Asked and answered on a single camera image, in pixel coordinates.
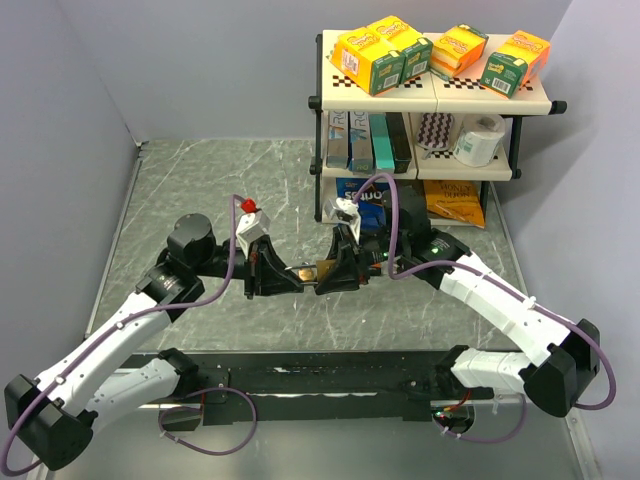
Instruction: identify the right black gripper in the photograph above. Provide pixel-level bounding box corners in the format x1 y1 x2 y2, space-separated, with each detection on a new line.
308 226 403 297

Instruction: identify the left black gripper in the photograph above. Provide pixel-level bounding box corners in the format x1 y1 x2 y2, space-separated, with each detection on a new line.
197 234 307 300

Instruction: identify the large brass padlock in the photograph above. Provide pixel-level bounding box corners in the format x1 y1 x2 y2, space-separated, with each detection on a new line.
285 259 335 285

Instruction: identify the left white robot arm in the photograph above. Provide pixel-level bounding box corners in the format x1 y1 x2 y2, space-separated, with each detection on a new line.
1 211 304 476

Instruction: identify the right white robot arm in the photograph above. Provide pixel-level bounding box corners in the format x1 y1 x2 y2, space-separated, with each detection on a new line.
315 175 611 417

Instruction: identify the blue Doritos bag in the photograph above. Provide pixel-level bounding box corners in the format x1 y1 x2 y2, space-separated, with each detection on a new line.
335 178 391 233

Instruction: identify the teal box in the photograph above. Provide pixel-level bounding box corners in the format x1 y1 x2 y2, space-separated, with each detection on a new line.
369 113 395 174

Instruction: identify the yellow honey dijon bag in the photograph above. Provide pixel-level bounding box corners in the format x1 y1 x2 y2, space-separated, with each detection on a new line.
423 180 486 228

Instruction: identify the black green box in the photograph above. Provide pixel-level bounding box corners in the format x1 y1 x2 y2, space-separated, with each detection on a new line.
385 112 412 174

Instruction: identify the purple zigzag sponge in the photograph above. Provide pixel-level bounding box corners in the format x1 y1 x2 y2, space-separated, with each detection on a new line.
416 113 455 151

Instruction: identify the beige three tier shelf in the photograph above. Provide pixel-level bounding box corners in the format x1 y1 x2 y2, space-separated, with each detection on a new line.
308 30 567 222

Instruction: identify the toilet paper roll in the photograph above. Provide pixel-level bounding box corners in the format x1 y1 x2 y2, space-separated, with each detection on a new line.
453 114 506 168

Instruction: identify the yellow sponge box left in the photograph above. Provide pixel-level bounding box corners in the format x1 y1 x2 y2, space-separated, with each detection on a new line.
331 27 405 96

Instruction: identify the yellow sponge box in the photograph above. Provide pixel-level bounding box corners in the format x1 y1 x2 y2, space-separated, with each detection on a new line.
367 15 433 83
331 27 405 96

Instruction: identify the orange sponge pack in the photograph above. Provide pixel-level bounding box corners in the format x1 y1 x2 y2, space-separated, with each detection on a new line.
430 24 489 80

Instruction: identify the orange green sponge box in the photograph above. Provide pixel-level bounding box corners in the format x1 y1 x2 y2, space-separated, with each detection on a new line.
480 30 551 98

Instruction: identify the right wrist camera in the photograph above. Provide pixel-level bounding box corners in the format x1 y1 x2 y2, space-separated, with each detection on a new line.
323 197 362 243

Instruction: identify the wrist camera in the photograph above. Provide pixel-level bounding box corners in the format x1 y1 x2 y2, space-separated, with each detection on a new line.
323 197 362 243
235 198 271 258

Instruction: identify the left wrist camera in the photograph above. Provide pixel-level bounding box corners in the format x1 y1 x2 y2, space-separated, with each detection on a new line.
235 198 271 258

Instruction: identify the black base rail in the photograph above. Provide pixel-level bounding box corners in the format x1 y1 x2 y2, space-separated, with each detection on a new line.
119 349 501 427

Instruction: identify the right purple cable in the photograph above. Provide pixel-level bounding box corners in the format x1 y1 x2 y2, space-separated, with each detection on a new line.
352 173 617 443

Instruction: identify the purple cable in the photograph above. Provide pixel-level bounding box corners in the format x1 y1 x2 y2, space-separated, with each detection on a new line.
0 194 259 476
352 173 617 443

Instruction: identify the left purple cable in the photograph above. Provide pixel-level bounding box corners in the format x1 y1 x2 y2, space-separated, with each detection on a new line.
0 194 259 476

